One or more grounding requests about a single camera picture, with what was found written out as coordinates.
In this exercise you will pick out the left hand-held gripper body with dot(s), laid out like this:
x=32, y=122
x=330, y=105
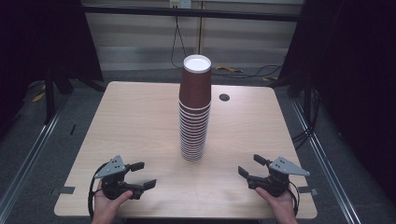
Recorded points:
x=112, y=169

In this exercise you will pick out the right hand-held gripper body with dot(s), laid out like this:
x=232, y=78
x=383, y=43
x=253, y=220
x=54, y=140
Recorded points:
x=285, y=168

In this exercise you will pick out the stack of brown paper cups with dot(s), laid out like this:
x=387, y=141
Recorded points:
x=194, y=93

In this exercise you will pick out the person's right hand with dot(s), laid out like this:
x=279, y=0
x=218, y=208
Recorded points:
x=281, y=207

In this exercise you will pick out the person's left hand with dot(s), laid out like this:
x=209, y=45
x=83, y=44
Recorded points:
x=104, y=210

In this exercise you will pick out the grey tape strip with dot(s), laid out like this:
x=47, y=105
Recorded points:
x=63, y=190
x=306, y=190

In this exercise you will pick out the black round table grommet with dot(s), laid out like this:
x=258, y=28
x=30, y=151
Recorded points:
x=224, y=97

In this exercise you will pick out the yellow floor scrap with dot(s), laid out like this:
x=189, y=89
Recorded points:
x=38, y=97
x=269, y=79
x=229, y=68

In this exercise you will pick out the black metal stand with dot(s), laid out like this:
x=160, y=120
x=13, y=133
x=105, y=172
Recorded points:
x=49, y=99

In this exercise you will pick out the black curtain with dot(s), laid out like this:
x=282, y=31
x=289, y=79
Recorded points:
x=40, y=37
x=351, y=77

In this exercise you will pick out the black horizontal bar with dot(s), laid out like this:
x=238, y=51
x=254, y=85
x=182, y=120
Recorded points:
x=186, y=13

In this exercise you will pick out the metal floor rail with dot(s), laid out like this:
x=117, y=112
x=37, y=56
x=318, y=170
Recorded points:
x=31, y=155
x=327, y=165

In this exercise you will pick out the white wall outlet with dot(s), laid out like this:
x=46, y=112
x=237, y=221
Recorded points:
x=180, y=3

